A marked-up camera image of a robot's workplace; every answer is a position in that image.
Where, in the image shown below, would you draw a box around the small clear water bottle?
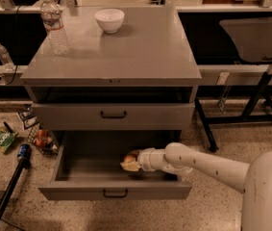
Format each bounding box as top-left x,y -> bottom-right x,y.
0,43 -> 15,71

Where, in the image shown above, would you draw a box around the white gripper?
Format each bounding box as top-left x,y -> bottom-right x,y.
121,148 -> 155,172

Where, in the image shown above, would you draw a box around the black pole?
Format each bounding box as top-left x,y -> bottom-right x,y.
0,158 -> 30,220

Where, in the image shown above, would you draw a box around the large clear water bottle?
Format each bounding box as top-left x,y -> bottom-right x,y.
40,0 -> 69,55

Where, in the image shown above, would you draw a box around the wire basket with items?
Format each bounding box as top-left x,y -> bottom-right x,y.
27,124 -> 59,155

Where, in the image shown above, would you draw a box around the white ceramic bowl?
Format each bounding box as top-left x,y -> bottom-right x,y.
94,9 -> 125,34

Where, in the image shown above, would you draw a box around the black stand frame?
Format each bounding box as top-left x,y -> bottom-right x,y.
195,72 -> 272,152

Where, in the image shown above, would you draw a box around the closed grey upper drawer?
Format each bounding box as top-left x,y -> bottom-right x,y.
33,103 -> 194,131

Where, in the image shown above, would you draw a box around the green snack bag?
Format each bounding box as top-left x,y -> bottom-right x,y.
0,127 -> 17,153

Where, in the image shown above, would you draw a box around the blue soda can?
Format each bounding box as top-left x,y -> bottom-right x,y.
17,143 -> 32,162

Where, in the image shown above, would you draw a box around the grey metal drawer cabinet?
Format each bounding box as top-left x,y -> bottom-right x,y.
21,7 -> 201,145

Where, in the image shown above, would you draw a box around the open grey lower drawer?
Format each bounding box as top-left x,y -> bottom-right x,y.
39,131 -> 191,200

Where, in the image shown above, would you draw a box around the grey tray table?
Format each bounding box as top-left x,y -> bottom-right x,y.
219,16 -> 272,64

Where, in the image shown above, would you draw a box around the orange fruit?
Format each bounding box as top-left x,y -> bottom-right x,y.
124,154 -> 136,163

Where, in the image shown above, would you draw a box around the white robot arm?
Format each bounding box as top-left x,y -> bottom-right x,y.
121,142 -> 272,231

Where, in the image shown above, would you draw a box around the black snack packet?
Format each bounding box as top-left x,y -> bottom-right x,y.
16,104 -> 39,130

